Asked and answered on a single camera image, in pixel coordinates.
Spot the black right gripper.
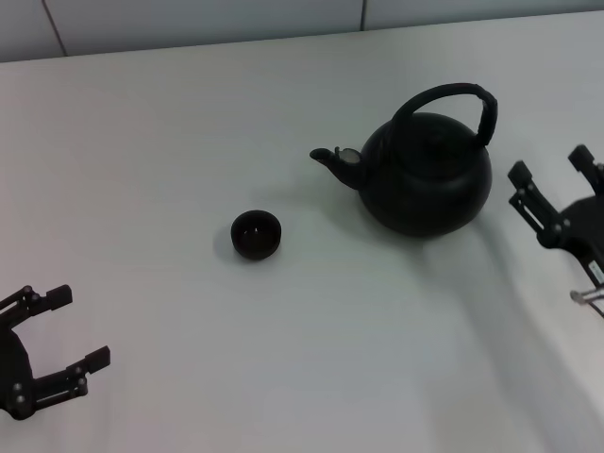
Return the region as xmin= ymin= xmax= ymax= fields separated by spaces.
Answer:
xmin=507 ymin=144 xmax=604 ymax=289

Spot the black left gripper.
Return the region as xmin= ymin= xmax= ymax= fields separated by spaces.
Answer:
xmin=0 ymin=284 xmax=112 ymax=421

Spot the black round teapot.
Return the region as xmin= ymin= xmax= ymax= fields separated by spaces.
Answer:
xmin=310 ymin=82 xmax=499 ymax=239

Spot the small black teacup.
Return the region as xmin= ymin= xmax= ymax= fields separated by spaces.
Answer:
xmin=230 ymin=209 xmax=283 ymax=260

